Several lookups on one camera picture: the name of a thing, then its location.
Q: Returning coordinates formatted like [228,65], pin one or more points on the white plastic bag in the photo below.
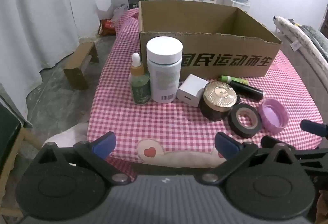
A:
[120,12]

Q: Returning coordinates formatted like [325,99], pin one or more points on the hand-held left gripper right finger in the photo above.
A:
[226,144]

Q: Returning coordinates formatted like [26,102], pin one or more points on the white fluffy blanket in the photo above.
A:
[287,27]

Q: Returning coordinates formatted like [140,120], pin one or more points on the grey mattress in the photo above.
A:
[305,73]

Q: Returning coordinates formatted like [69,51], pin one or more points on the pink checked tablecloth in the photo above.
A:
[153,121]

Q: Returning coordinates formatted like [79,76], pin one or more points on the white water dispenser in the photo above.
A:
[230,5]

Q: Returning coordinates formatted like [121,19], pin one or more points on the dark jar gold lid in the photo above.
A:
[217,108]

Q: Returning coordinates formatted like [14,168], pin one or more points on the black tape roll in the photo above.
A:
[235,124]

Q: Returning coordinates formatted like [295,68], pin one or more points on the green glue stick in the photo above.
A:
[228,78]

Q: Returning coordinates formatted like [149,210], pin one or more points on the brown cardboard box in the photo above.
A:
[199,42]

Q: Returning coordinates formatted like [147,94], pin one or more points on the purple plastic lid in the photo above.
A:
[273,116]

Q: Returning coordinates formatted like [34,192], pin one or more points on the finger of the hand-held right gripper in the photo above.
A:
[311,126]
[315,155]

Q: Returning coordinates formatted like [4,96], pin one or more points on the wooden stool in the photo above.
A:
[76,60]

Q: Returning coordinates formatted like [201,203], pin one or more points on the black tube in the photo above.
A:
[246,89]

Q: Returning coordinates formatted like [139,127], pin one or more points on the white charger plug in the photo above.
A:
[191,88]

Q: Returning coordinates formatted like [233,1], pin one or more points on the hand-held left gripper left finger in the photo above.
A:
[103,144]

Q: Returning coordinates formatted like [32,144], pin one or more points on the white capped plastic bottle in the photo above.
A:
[164,73]

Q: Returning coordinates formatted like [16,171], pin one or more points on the green dropper bottle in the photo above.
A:
[139,88]

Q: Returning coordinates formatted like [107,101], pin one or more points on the white curtain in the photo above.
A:
[38,21]

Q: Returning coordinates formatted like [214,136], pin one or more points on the orange snack bag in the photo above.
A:
[107,25]

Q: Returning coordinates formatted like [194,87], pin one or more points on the grey green cloth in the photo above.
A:
[315,34]

